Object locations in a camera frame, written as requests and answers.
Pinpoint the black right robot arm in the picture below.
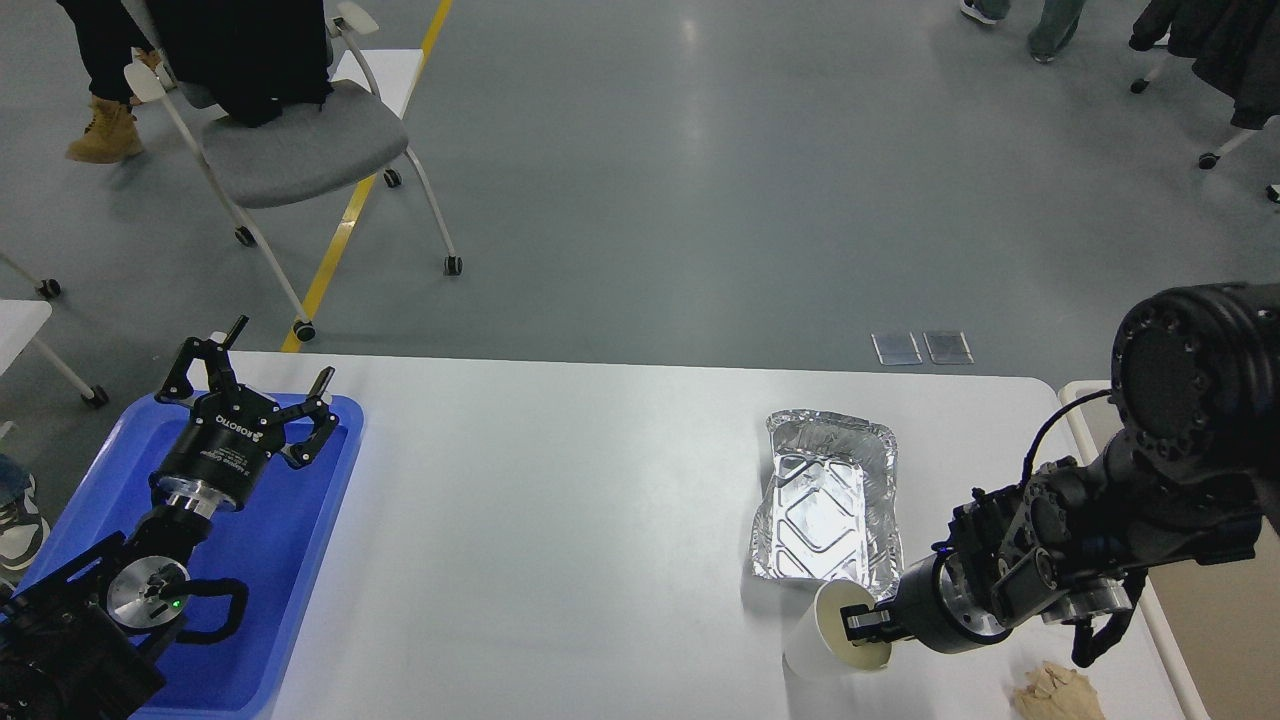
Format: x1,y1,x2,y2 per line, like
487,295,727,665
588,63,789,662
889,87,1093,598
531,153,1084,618
836,283,1279,667

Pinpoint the grey office chair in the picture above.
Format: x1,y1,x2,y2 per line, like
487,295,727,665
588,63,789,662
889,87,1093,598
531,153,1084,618
124,1,463,342

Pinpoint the aluminium foil tray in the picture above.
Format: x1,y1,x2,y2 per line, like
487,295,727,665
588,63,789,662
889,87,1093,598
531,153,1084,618
749,409,902,601

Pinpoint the person in green trousers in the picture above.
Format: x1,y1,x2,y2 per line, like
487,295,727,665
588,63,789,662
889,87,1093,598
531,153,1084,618
960,0,1087,65

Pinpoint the blue plastic tray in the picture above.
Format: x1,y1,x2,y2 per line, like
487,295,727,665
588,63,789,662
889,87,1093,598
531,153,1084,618
22,395,364,719

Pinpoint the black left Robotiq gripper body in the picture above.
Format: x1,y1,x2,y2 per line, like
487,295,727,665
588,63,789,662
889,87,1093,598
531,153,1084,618
150,391,284,512

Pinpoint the grey white sneaker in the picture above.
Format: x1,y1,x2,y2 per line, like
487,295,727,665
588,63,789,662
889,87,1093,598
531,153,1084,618
1,474,50,571

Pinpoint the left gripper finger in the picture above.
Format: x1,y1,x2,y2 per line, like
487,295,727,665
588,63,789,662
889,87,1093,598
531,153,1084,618
268,366,339,469
156,316,253,406

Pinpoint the person in black trousers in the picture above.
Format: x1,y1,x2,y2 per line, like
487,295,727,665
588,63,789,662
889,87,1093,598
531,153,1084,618
58,1,161,164

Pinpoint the white paper cup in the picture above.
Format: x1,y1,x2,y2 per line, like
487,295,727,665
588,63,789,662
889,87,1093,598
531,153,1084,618
783,580,892,679

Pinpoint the right floor outlet plate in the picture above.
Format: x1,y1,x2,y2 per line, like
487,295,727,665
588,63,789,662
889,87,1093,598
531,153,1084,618
923,331,975,365

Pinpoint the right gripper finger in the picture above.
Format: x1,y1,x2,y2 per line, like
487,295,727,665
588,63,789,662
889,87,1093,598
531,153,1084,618
842,605,904,644

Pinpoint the black jacket on chair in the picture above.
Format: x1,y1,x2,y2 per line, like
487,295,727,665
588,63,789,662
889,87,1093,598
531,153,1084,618
146,1,333,128

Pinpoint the white side table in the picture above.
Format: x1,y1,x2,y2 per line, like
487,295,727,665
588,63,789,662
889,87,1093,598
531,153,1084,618
1,252,110,407

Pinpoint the left floor outlet plate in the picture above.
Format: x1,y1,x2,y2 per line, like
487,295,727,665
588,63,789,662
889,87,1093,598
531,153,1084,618
870,331,923,366

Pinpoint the crumpled brown paper napkin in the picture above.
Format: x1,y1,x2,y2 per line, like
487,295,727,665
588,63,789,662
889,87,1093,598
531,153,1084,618
1011,661,1105,719

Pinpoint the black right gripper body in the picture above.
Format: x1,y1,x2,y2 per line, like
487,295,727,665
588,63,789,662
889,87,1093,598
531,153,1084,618
893,553,1011,653

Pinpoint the chair with dark coat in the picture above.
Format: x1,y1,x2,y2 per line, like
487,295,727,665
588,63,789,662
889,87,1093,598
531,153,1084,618
1128,1,1279,170

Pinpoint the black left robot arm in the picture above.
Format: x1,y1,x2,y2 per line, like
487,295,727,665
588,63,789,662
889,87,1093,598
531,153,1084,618
3,316,339,719

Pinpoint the floor outlet plate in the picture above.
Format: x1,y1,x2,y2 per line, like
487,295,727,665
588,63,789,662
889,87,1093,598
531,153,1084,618
923,331,975,365
870,331,923,366

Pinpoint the beige plastic bin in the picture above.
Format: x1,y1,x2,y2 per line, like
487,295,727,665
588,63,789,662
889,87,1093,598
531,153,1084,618
1059,380,1280,720

